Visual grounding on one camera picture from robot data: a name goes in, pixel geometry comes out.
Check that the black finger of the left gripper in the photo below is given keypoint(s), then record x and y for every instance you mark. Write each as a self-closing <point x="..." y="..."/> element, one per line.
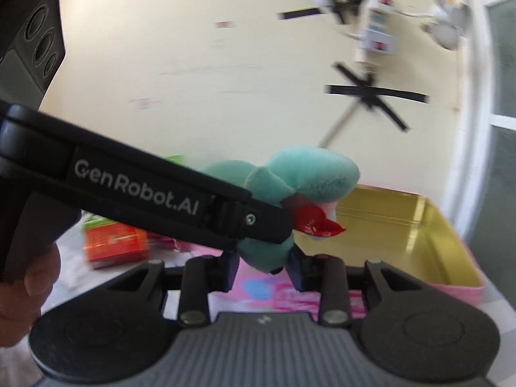
<point x="265" y="222"/>

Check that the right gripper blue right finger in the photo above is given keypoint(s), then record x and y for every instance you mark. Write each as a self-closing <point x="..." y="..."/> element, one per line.
<point x="325" y="275"/>

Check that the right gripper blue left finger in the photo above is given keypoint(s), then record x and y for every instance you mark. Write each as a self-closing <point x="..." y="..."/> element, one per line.
<point x="203" y="275"/>

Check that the teal plush toy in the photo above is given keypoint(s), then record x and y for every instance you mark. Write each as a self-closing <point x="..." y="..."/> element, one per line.
<point x="306" y="181"/>

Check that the person's left hand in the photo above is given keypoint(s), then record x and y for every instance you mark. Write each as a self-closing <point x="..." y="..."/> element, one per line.
<point x="21" y="301"/>

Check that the striped blue bedsheet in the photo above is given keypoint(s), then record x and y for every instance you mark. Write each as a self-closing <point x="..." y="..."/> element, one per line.
<point x="77" y="277"/>

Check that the pink biscuit tin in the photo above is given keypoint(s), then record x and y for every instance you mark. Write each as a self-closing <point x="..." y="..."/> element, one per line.
<point x="406" y="231"/>

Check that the orange red box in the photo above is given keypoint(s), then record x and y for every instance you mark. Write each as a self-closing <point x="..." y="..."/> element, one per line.
<point x="114" y="245"/>

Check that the black tape cross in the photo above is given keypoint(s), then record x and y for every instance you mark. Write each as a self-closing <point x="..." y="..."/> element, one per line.
<point x="366" y="93"/>

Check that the frosted glass door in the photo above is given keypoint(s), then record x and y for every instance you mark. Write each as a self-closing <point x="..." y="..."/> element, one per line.
<point x="487" y="217"/>

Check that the white power strip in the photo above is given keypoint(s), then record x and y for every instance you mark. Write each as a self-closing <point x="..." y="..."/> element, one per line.
<point x="374" y="37"/>

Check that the white wall plug adapter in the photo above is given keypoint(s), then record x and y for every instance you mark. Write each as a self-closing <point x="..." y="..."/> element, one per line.
<point x="448" y="23"/>

